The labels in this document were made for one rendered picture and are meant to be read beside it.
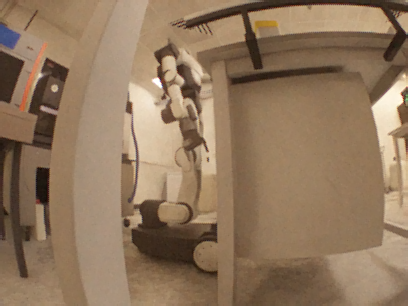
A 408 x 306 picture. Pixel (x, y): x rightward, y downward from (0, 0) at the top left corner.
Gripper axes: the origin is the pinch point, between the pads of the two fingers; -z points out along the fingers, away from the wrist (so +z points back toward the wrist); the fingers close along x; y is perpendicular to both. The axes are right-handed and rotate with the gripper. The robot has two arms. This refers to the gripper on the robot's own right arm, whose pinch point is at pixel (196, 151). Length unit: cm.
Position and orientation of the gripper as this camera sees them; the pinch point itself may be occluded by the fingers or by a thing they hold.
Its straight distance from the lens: 97.1
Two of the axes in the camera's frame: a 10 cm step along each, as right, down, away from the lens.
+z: -3.5, -8.9, 2.9
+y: 4.2, 1.3, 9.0
